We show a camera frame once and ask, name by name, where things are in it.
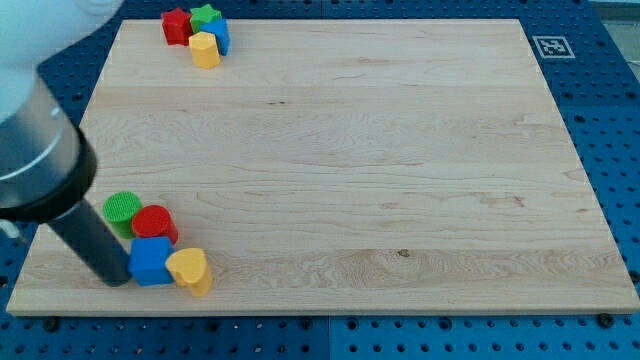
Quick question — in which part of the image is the red cylinder block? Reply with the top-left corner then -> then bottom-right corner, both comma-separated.
131,205 -> 179,245

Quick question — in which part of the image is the yellow hexagon block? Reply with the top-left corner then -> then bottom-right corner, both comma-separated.
188,32 -> 221,69

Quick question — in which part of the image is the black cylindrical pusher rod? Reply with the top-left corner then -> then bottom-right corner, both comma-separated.
47,199 -> 131,287

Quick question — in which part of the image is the green star block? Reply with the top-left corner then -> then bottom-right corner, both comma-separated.
190,4 -> 223,33

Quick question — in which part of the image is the red star block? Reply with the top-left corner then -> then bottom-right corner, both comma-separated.
161,7 -> 193,46

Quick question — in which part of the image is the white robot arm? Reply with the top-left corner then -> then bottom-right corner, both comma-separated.
1,0 -> 131,287

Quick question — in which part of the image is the blue moon block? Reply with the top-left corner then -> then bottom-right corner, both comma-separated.
200,19 -> 231,56

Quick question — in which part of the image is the white fiducial marker tag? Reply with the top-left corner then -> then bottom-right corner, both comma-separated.
532,35 -> 575,59

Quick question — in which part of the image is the yellow heart block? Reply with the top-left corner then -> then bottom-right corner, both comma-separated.
165,248 -> 214,297

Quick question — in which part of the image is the blue cube block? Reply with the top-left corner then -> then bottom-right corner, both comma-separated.
128,236 -> 174,286

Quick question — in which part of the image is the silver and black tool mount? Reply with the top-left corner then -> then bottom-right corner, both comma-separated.
1,75 -> 97,223

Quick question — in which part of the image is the green cylinder block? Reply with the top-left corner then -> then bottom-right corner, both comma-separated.
102,191 -> 142,239

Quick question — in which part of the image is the light wooden board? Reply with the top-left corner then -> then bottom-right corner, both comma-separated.
7,19 -> 639,316

